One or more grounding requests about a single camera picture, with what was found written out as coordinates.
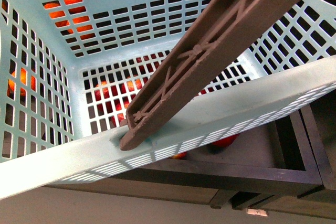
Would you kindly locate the light blue plastic basket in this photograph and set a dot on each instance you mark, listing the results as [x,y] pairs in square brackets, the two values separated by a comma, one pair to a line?
[59,120]

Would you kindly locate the brown basket handle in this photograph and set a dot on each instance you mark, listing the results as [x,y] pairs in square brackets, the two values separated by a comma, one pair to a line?
[224,29]

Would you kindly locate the red apple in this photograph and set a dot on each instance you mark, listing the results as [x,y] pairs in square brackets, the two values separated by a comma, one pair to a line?
[225,142]
[181,155]

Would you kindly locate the orange fruit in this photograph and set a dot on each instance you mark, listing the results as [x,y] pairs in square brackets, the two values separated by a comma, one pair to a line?
[72,24]

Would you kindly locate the black produce tray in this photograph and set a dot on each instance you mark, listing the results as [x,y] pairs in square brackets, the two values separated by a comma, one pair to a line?
[269,161]

